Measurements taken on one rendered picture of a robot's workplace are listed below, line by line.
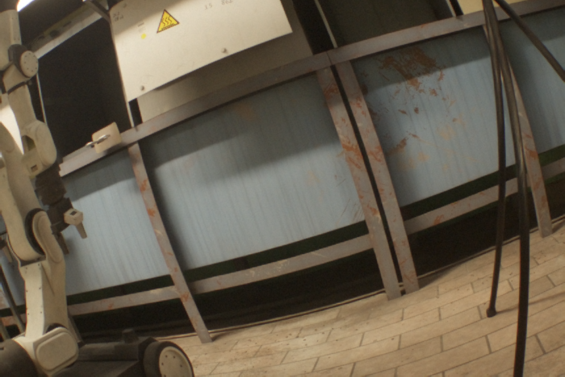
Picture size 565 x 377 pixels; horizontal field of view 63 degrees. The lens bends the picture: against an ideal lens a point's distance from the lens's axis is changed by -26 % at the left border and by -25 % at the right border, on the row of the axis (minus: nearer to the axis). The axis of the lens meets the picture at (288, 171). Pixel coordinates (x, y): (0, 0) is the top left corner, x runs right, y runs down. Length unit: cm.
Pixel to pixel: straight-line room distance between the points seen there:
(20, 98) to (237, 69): 89
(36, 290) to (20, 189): 30
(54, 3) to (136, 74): 177
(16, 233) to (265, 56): 106
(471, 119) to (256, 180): 78
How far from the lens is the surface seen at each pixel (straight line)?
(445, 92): 195
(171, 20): 195
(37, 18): 371
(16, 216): 160
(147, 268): 225
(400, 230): 193
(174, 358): 164
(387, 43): 189
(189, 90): 202
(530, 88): 201
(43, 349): 147
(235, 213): 206
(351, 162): 190
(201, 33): 189
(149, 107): 208
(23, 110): 144
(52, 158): 143
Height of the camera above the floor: 59
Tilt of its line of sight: 2 degrees down
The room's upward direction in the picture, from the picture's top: 19 degrees counter-clockwise
